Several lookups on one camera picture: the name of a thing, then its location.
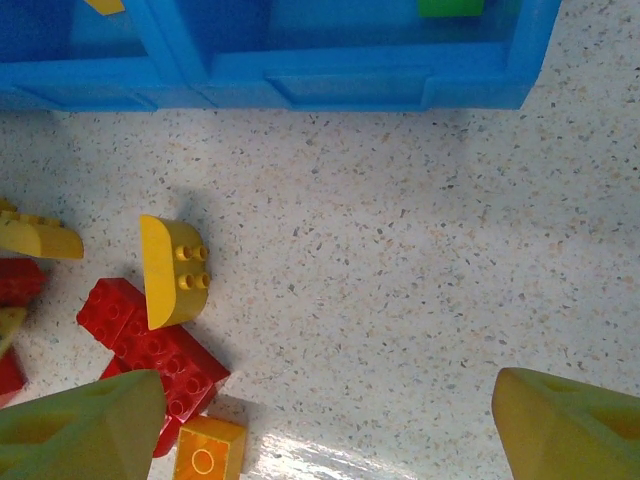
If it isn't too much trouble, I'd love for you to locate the yellow-green right gripper right finger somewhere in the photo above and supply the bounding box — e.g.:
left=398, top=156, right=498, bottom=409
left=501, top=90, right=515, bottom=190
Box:
left=490, top=367, right=640, bottom=480

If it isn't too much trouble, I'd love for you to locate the yellow-green right gripper left finger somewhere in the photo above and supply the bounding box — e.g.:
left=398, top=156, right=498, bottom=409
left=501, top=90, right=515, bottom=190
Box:
left=0, top=369, right=167, bottom=480

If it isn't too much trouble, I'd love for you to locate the green tall lego brick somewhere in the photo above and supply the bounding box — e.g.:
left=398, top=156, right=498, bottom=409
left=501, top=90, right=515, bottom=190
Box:
left=417, top=0, right=485, bottom=19

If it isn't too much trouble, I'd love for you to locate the long red lego brick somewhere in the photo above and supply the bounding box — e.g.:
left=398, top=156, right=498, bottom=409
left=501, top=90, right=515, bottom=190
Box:
left=76, top=277, right=231, bottom=459

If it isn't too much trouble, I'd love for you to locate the yellow printed lego brick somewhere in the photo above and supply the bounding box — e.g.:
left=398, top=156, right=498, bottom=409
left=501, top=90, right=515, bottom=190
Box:
left=173, top=415, right=247, bottom=480

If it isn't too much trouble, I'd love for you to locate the yellow rounded lego brick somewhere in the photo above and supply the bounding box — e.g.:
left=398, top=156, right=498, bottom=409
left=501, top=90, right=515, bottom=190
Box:
left=139, top=214, right=212, bottom=331

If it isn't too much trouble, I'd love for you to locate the yellow curved lego brick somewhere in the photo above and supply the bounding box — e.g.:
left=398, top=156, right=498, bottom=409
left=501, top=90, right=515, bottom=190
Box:
left=0, top=197, right=85, bottom=261

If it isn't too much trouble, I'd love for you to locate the blue plastic bin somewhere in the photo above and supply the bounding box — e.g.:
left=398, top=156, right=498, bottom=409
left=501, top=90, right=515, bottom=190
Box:
left=0, top=0, right=204, bottom=114
left=144, top=0, right=564, bottom=114

